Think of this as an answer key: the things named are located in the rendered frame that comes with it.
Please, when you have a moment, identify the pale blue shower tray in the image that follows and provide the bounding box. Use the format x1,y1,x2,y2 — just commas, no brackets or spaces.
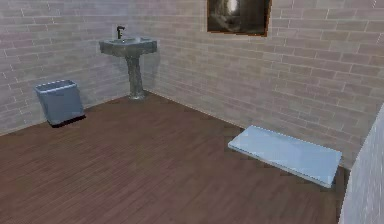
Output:
227,124,343,189

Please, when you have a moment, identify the blue-grey waste bin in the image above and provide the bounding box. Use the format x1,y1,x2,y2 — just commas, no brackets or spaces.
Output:
34,79,86,126

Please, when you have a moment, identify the grey pedestal sink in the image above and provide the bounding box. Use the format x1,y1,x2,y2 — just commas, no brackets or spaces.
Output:
98,36,158,101

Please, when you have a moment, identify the dark framed wall picture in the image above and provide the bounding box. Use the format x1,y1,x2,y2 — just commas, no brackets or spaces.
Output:
206,0,273,38

